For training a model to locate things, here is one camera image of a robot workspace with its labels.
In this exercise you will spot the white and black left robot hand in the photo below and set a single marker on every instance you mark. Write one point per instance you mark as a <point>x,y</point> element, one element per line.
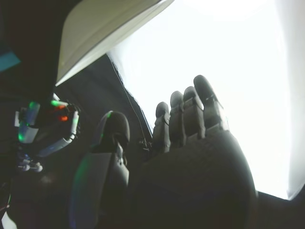
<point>190,181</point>

